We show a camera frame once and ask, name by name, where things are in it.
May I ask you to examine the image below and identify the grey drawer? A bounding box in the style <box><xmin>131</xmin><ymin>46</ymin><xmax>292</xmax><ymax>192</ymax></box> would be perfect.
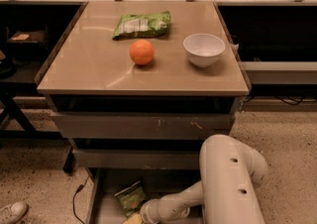
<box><xmin>52</xmin><ymin>112</ymin><xmax>234</xmax><ymax>140</ymax></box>
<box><xmin>72</xmin><ymin>150</ymin><xmax>199</xmax><ymax>169</ymax></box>

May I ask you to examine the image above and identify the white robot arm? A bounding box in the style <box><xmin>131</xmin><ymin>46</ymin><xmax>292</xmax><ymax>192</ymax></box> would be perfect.
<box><xmin>121</xmin><ymin>135</ymin><xmax>268</xmax><ymax>224</ymax></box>

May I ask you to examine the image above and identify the grey drawer cabinet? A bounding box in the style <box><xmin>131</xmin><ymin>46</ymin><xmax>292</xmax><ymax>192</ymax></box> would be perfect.
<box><xmin>34</xmin><ymin>0</ymin><xmax>252</xmax><ymax>224</ymax></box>

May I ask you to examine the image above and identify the white sneaker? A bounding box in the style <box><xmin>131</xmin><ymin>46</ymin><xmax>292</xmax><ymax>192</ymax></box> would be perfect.
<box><xmin>0</xmin><ymin>201</ymin><xmax>28</xmax><ymax>224</ymax></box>

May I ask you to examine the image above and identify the black table frame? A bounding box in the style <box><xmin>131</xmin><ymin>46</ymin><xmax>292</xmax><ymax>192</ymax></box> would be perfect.
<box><xmin>0</xmin><ymin>85</ymin><xmax>76</xmax><ymax>174</ymax></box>

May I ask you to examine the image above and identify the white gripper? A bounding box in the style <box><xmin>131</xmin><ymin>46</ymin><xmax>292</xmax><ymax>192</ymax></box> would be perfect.
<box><xmin>121</xmin><ymin>181</ymin><xmax>202</xmax><ymax>224</ymax></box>

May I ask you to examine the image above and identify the green jalapeno chip bag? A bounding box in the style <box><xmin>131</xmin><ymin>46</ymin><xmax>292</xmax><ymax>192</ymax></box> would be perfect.
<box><xmin>115</xmin><ymin>180</ymin><xmax>148</xmax><ymax>217</ymax></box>

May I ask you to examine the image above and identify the orange fruit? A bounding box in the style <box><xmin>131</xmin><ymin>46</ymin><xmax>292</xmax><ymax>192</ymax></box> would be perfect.
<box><xmin>129</xmin><ymin>40</ymin><xmax>155</xmax><ymax>65</ymax></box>

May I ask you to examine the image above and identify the black floor cable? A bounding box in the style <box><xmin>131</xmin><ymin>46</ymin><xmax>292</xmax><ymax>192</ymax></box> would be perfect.
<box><xmin>71</xmin><ymin>174</ymin><xmax>92</xmax><ymax>224</ymax></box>

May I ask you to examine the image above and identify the top grey drawer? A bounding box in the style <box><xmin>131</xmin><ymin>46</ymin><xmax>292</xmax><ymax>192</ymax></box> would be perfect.
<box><xmin>52</xmin><ymin>112</ymin><xmax>234</xmax><ymax>140</ymax></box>

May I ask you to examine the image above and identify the open bottom drawer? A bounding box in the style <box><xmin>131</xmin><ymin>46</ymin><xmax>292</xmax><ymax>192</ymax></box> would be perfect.
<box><xmin>86</xmin><ymin>168</ymin><xmax>200</xmax><ymax>224</ymax></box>

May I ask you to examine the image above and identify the middle grey drawer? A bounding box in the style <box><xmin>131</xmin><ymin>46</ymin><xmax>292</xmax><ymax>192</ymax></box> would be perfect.
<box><xmin>72</xmin><ymin>150</ymin><xmax>199</xmax><ymax>169</ymax></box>

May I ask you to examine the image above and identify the white bowl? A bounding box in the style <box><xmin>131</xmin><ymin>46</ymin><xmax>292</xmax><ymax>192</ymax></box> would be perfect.
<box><xmin>183</xmin><ymin>33</ymin><xmax>225</xmax><ymax>67</ymax></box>

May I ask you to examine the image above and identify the green chip bag on counter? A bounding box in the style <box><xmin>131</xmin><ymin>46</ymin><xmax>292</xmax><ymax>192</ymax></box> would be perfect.
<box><xmin>113</xmin><ymin>11</ymin><xmax>171</xmax><ymax>40</ymax></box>

